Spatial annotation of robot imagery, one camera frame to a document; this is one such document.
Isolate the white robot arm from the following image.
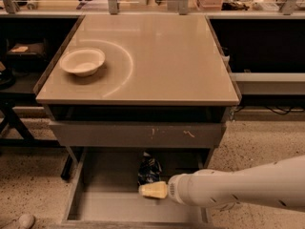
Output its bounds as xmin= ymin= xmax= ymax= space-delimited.
xmin=138 ymin=156 xmax=305 ymax=212

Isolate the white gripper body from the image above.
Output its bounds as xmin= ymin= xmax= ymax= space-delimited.
xmin=168 ymin=175 xmax=183 ymax=204

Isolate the blue potato chip bag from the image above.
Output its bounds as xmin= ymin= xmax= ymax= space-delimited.
xmin=138 ymin=152 xmax=162 ymax=185

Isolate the open lower drawer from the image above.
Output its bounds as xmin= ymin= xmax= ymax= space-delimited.
xmin=61 ymin=148 xmax=214 ymax=229

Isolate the white shoe tip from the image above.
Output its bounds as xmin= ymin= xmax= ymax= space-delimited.
xmin=0 ymin=214 xmax=35 ymax=229

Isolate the black stand left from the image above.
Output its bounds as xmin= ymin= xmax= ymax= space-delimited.
xmin=0 ymin=38 xmax=74 ymax=181

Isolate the white paper bowl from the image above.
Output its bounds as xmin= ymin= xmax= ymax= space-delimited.
xmin=59 ymin=48 xmax=106 ymax=77

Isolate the grey drawer cabinet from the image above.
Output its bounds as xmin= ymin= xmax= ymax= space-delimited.
xmin=37 ymin=14 xmax=240 ymax=181

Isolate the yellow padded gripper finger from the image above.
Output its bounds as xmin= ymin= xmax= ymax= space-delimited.
xmin=138 ymin=181 xmax=168 ymax=198

